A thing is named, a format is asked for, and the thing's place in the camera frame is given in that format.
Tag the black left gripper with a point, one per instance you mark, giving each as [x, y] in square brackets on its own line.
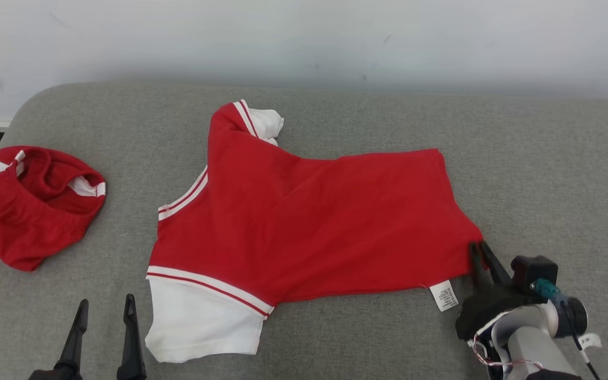
[43, 376]

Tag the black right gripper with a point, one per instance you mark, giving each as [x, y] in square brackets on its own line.
[486, 306]

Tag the red shirt with white sleeves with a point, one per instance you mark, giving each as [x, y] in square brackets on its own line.
[309, 221]

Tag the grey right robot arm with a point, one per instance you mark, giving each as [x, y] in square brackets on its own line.
[531, 343]

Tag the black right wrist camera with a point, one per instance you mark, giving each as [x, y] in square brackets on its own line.
[533, 269]

